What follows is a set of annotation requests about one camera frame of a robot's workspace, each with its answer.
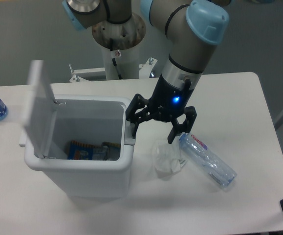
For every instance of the crumpled white tissue paper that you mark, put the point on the crumpled white tissue paper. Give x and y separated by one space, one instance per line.
167 158

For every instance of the blue snack wrapper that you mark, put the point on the blue snack wrapper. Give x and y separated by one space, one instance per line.
80 151

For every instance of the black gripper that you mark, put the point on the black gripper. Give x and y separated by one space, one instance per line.
166 104

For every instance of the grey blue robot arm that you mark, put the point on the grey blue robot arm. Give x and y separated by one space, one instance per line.
195 28

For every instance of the white lidded trash can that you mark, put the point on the white lidded trash can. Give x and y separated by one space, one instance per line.
51 121

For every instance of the clear crushed plastic bottle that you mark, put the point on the clear crushed plastic bottle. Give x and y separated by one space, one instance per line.
212 165

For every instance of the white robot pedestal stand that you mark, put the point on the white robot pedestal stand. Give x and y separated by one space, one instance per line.
119 34

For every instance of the grey plastic wrapper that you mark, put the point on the grey plastic wrapper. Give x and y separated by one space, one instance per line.
108 151

